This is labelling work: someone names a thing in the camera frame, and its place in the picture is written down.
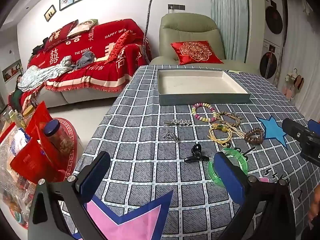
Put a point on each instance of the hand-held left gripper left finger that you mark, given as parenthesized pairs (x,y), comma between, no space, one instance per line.
(96,177)

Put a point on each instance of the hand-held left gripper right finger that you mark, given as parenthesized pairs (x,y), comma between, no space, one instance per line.
(228,177)

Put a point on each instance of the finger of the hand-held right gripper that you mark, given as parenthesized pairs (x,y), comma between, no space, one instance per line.
(293,128)
(314,125)

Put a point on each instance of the green translucent bangle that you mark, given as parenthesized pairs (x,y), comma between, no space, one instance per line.
(241,158)

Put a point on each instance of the small silver hair clip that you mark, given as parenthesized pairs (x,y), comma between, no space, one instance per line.
(171,135)

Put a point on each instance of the silver star hair clip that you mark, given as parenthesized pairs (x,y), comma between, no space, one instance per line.
(180,122)

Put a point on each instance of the shallow grey cardboard box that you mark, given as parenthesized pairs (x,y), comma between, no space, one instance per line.
(195,80)

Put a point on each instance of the person's right hand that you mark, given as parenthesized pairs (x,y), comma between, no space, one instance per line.
(315,205)

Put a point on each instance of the blue star patch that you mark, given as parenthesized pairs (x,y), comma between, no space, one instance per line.
(271,130)

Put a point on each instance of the black bobby pin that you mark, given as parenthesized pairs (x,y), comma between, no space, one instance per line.
(250,150)

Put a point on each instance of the black hair clip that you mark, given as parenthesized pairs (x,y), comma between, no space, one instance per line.
(196,150)

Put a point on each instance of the round red side table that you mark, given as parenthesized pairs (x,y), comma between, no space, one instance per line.
(71,140)

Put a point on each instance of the jar with blue lid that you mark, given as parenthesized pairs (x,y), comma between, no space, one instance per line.
(58,138)

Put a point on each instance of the grey checked tablecloth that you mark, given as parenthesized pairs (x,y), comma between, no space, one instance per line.
(150,160)

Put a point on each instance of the pink star patch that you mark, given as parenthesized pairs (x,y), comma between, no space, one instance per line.
(140,226)

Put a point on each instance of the red gift bag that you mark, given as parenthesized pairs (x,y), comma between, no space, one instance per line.
(30,162)

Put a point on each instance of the white washing machine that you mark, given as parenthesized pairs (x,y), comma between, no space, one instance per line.
(268,60)

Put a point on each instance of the grey sofa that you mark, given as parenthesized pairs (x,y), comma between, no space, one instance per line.
(82,97)

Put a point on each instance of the red gift packet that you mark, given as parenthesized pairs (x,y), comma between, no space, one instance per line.
(40,117)

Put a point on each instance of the pale green paper slip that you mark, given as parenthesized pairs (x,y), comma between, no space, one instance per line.
(233,71)

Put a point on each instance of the white dryer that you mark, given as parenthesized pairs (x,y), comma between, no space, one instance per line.
(273,20)

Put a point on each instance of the red printed sofa blanket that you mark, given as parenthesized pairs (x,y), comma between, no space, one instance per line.
(105,65)

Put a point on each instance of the light blue blanket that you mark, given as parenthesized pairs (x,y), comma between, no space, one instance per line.
(37,76)

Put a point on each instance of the grey garment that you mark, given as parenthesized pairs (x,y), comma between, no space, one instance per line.
(86,58)

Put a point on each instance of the red embroidered cushion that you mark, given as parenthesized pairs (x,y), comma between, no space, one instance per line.
(196,51)

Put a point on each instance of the pale green curtain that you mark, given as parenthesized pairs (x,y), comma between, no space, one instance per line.
(228,17)

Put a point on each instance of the red satin cushion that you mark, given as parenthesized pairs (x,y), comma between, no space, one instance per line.
(120,46)

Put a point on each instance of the green armchair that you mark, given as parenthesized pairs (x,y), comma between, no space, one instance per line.
(190,27)

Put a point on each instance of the red cushion with gold characters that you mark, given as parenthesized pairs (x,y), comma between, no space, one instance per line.
(60,36)

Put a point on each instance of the photo printed cushion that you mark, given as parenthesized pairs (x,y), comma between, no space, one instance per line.
(82,27)

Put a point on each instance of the gooseneck floor stand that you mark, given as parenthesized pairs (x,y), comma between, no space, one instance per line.
(147,27)

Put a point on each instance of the wall hanger with slippers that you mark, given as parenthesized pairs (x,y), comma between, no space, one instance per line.
(297,82)

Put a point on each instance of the framed wall picture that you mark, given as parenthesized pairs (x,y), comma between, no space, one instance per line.
(11,71)

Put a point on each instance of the wall switch panel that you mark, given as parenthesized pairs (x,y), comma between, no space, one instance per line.
(176,7)

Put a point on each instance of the small black picture frame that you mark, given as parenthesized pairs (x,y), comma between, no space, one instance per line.
(50,12)

